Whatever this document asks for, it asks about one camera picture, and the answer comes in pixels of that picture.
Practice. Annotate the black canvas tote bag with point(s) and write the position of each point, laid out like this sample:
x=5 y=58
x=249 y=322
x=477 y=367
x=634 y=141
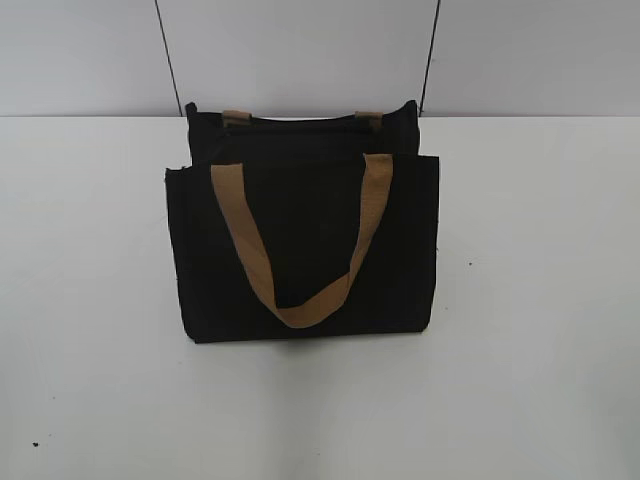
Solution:
x=304 y=228

